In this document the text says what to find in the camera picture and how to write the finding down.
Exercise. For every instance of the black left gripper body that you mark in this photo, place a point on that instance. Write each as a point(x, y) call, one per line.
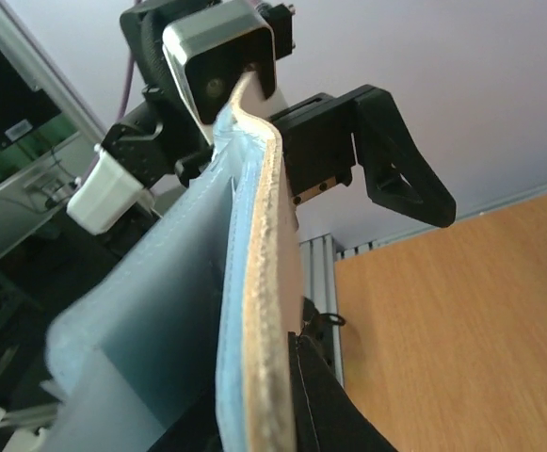
point(316, 137)

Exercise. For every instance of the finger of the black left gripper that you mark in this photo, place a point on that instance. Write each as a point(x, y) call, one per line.
point(397, 176)

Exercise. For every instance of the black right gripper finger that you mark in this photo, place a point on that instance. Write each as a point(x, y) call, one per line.
point(325, 417)

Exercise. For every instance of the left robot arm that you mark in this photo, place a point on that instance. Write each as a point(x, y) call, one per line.
point(139, 149)

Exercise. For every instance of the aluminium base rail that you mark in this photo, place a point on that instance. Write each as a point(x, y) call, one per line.
point(318, 256)

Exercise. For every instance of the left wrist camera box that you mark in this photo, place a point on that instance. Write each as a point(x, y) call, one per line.
point(208, 51)

